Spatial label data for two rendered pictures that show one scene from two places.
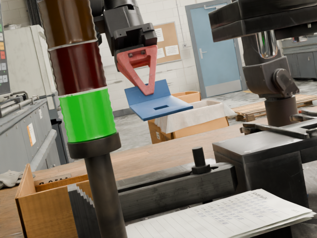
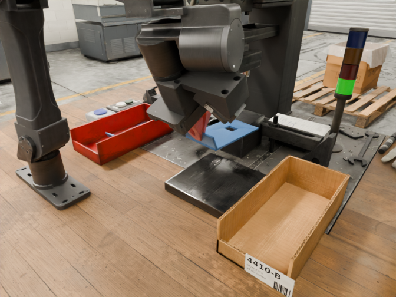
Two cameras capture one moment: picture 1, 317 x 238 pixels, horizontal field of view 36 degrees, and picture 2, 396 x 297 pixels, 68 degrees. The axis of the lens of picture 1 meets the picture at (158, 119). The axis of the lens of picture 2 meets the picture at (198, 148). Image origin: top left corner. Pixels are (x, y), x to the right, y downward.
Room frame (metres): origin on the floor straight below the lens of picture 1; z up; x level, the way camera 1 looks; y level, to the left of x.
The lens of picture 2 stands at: (1.08, 0.35, 1.28)
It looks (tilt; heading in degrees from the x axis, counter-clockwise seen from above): 29 degrees down; 230
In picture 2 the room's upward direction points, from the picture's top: straight up
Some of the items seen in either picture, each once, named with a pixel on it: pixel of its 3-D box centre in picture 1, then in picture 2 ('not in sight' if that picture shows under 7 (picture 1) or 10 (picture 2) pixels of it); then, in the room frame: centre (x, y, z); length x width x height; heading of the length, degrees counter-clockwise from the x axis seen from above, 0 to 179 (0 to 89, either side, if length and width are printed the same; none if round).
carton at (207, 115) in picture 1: (196, 133); not in sight; (4.31, -0.30, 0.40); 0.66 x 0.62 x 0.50; 8
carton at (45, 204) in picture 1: (66, 194); (289, 214); (0.71, 0.16, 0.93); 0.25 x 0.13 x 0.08; 11
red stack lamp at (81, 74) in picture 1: (78, 69); (349, 70); (0.37, 0.05, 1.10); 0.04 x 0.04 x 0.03
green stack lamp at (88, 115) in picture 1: (87, 114); (345, 85); (0.37, 0.05, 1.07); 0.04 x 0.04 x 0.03
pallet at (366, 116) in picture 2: not in sight; (341, 96); (-2.51, -1.19, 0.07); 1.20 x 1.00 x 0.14; 4
